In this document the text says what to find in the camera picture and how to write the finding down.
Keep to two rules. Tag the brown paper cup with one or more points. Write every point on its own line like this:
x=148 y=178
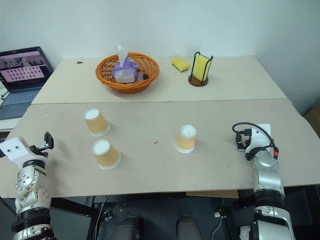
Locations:
x=185 y=140
x=106 y=155
x=96 y=123

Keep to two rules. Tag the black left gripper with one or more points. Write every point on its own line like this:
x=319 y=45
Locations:
x=38 y=149

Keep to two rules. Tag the small black object in basket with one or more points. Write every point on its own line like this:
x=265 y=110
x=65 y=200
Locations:
x=145 y=76

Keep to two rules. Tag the orange woven basket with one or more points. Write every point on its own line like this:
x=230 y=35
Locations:
x=107 y=75

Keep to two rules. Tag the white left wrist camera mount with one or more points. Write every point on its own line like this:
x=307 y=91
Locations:
x=15 y=150

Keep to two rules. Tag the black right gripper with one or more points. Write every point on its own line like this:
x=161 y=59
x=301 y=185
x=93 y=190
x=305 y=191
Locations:
x=246 y=136

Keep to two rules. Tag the purple tissue pack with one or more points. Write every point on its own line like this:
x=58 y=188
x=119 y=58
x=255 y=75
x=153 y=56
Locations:
x=125 y=71

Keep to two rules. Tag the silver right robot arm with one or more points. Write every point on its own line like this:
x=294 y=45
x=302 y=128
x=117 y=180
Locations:
x=268 y=180

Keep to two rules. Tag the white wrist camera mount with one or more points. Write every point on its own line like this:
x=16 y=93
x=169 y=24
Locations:
x=261 y=136
x=15 y=150

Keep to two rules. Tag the grey laptop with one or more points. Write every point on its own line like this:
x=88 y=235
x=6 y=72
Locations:
x=21 y=75

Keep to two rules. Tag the brown cardboard box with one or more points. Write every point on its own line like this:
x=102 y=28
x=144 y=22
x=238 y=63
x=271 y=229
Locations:
x=313 y=120

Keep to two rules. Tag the yellow sponge in black holder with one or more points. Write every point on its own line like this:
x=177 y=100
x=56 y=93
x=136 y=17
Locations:
x=197 y=82

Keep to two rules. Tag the small black scrap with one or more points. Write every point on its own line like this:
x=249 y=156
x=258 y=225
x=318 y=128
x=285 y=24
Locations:
x=80 y=62

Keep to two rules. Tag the white tissue sheet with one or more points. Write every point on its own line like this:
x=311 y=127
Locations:
x=122 y=56

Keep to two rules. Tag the brown cardboard sheet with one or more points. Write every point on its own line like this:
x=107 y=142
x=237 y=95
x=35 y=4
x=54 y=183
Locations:
x=212 y=193

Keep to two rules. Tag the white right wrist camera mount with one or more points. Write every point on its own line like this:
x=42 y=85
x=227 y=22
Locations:
x=261 y=136

